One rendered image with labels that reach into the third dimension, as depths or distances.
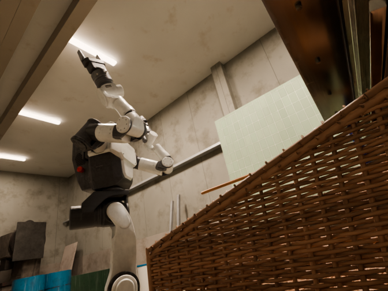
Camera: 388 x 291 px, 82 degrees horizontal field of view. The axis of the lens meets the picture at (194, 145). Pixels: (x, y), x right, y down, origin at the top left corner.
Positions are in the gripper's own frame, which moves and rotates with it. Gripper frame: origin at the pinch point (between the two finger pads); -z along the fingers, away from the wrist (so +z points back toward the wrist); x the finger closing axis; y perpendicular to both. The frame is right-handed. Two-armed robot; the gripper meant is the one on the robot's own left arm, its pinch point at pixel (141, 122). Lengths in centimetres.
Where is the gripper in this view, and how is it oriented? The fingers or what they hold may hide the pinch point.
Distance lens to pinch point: 187.3
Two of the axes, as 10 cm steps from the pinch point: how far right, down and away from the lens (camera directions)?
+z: 4.1, 6.4, -6.5
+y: -8.8, 1.1, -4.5
